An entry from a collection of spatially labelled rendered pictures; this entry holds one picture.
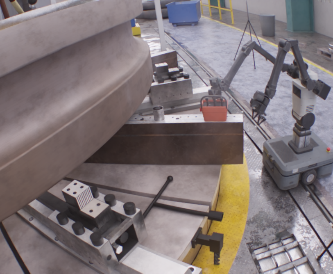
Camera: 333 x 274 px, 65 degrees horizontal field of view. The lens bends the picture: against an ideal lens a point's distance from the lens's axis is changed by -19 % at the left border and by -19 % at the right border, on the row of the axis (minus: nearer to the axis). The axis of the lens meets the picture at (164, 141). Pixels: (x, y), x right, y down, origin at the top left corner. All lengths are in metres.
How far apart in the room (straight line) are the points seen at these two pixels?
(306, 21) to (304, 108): 8.82
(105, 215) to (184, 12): 10.54
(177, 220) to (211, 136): 0.71
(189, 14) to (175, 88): 8.53
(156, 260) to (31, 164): 0.81
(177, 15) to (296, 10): 4.62
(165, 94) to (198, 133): 1.02
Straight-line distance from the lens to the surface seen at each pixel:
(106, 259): 1.54
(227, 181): 2.83
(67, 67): 1.79
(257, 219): 2.45
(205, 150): 2.44
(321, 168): 2.84
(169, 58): 4.57
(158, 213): 2.11
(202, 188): 2.27
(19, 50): 1.43
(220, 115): 2.29
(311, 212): 2.57
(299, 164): 2.63
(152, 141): 2.47
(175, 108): 3.39
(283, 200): 2.63
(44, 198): 2.06
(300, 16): 11.08
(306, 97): 2.51
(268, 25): 9.34
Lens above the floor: 1.74
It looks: 30 degrees down
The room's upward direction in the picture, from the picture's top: 8 degrees counter-clockwise
